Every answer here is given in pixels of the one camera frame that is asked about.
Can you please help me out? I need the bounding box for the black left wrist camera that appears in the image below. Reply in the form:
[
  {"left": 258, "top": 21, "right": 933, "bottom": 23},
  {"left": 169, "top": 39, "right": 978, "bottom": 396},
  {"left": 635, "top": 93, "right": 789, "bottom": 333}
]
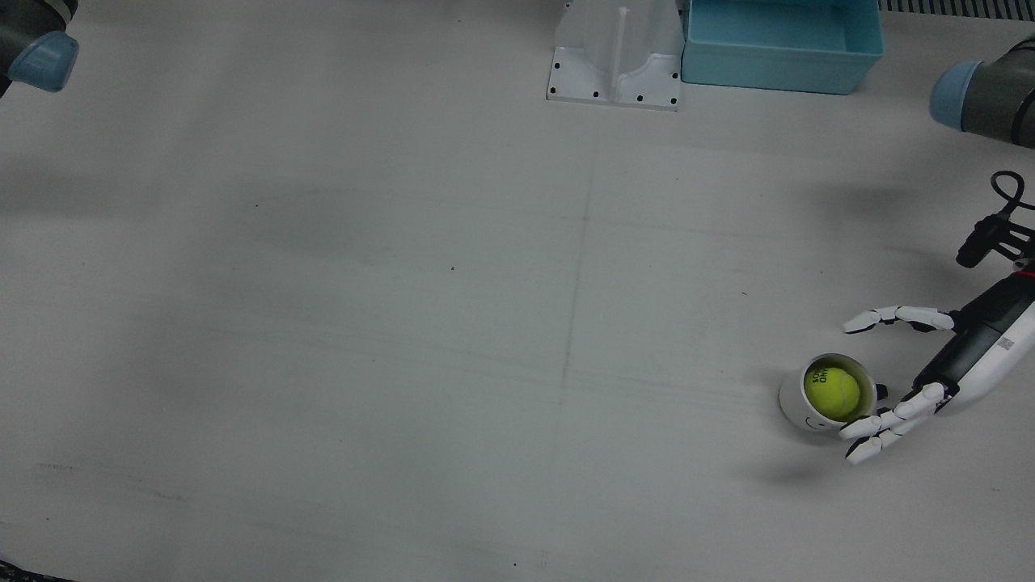
[{"left": 956, "top": 210, "right": 1035, "bottom": 270}]

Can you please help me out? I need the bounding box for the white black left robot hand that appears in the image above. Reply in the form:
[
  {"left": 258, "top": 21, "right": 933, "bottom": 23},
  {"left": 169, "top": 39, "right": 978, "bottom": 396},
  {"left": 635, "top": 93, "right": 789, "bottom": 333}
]
[{"left": 839, "top": 275, "right": 1035, "bottom": 466}]

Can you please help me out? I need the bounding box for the ribbed metal grille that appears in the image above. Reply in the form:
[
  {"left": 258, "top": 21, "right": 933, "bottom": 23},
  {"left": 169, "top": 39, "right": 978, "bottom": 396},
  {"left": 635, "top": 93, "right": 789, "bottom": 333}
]
[{"left": 879, "top": 0, "right": 1035, "bottom": 22}]

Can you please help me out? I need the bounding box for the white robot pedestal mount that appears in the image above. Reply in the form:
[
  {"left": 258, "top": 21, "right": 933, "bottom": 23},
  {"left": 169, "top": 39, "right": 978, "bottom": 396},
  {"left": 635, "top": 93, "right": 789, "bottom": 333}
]
[{"left": 547, "top": 0, "right": 686, "bottom": 112}]

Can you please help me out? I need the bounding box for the blue plastic bin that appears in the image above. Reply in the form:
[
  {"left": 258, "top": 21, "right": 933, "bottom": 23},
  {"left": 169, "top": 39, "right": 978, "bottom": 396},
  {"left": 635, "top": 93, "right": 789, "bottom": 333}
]
[{"left": 681, "top": 0, "right": 885, "bottom": 96}]

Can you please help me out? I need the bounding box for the white cup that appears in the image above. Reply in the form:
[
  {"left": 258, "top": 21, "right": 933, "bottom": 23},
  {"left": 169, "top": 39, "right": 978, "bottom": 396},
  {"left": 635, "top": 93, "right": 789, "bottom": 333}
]
[{"left": 779, "top": 353, "right": 880, "bottom": 432}]

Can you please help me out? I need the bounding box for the yellow tennis ball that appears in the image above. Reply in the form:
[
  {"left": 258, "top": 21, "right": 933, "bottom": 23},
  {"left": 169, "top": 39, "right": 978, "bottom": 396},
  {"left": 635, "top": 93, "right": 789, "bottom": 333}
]
[{"left": 804, "top": 366, "right": 863, "bottom": 421}]

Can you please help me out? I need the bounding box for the black camera cable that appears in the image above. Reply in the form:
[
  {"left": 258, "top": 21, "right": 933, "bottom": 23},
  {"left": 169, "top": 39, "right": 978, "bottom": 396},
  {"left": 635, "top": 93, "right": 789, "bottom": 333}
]
[{"left": 991, "top": 171, "right": 1026, "bottom": 217}]

